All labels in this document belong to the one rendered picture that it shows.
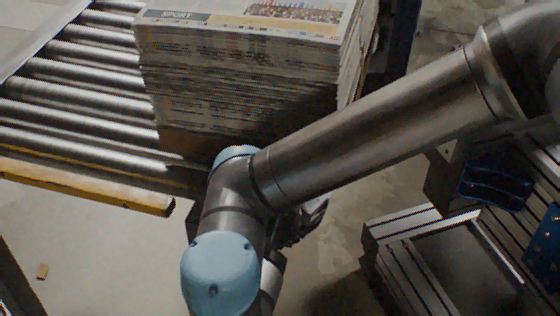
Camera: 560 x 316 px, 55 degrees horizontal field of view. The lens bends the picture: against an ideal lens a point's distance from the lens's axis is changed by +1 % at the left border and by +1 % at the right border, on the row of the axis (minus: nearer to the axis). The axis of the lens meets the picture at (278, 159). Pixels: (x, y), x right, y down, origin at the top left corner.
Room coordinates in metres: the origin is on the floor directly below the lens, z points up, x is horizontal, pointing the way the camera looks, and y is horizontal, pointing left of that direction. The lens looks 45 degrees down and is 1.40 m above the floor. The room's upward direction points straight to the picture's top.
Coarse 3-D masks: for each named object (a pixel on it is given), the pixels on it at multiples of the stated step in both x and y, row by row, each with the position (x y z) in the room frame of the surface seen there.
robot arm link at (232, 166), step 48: (480, 48) 0.39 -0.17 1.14; (528, 48) 0.37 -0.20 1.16; (384, 96) 0.41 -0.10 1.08; (432, 96) 0.38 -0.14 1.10; (480, 96) 0.37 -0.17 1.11; (528, 96) 0.35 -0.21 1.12; (288, 144) 0.41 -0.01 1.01; (336, 144) 0.39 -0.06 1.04; (384, 144) 0.37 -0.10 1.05; (432, 144) 0.37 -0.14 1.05; (240, 192) 0.39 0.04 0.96; (288, 192) 0.38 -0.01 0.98
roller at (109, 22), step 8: (80, 16) 1.05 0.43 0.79; (88, 16) 1.05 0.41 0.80; (96, 16) 1.05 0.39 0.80; (104, 16) 1.05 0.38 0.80; (112, 16) 1.05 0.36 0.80; (120, 16) 1.05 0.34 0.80; (128, 16) 1.05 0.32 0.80; (80, 24) 1.05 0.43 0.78; (88, 24) 1.04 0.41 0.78; (96, 24) 1.04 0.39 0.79; (104, 24) 1.03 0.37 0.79; (112, 24) 1.03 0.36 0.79; (120, 24) 1.03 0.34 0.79; (128, 24) 1.02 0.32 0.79; (128, 32) 1.01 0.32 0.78
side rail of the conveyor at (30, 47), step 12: (72, 0) 1.11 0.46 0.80; (84, 0) 1.11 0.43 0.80; (60, 12) 1.06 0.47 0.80; (72, 12) 1.06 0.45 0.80; (48, 24) 1.01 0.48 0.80; (60, 24) 1.01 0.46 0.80; (36, 36) 0.97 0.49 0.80; (48, 36) 0.97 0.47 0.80; (60, 36) 0.99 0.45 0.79; (24, 48) 0.92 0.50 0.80; (36, 48) 0.92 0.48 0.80; (12, 60) 0.88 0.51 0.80; (24, 60) 0.88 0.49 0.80; (0, 72) 0.84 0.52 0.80; (12, 72) 0.84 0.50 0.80; (24, 72) 0.86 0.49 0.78; (0, 84) 0.80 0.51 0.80; (0, 96) 0.79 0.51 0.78
